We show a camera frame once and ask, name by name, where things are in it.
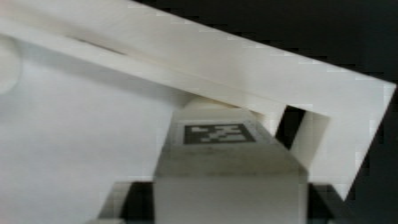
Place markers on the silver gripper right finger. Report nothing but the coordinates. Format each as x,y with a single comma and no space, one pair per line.
328,210

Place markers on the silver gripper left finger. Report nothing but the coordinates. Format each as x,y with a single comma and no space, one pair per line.
129,205

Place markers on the white table leg with tag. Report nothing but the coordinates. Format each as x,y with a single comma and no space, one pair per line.
230,180

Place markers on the white square table top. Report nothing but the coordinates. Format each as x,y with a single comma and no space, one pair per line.
83,127

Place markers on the white front fence wall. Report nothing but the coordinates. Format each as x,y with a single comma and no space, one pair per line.
141,41

